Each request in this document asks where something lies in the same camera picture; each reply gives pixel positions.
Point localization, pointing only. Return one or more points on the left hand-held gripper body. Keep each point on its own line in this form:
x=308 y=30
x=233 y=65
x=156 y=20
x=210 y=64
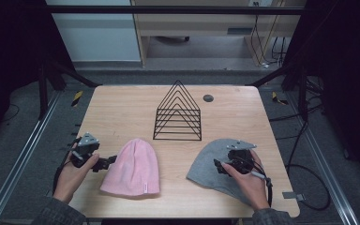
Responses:
x=86 y=149

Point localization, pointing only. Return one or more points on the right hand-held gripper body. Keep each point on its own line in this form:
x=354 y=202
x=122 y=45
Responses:
x=240 y=157

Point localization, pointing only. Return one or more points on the grey knit beanie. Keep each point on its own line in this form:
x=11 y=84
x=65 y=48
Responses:
x=206 y=168

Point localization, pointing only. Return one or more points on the pink knit beanie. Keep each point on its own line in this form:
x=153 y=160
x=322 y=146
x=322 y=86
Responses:
x=134 y=170

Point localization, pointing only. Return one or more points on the person's left hand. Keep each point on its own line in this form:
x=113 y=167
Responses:
x=70 y=179

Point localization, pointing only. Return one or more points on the person's right hand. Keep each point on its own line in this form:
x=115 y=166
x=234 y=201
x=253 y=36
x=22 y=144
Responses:
x=253 y=187

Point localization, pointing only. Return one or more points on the yellow black floor tape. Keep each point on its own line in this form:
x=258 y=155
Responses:
x=77 y=98
x=277 y=98

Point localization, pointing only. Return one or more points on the grey round table grommet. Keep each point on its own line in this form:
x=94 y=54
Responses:
x=208 y=98

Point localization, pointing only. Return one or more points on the black metal stand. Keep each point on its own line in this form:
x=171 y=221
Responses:
x=42 y=93
x=302 y=93

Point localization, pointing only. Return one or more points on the white cabinet panel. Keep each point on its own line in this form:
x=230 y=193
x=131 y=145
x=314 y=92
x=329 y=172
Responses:
x=97 y=40

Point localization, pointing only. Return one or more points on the black curtain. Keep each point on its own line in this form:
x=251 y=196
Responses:
x=9 y=56
x=347 y=78

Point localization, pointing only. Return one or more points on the light wooden desk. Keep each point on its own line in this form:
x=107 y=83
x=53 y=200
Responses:
x=197 y=26

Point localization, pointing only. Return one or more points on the aluminium frame rail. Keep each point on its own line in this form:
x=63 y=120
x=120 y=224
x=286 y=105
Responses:
x=318 y=156
x=28 y=150

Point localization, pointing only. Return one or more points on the black horizontal frame bar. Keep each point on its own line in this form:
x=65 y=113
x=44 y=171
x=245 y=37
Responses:
x=168 y=10

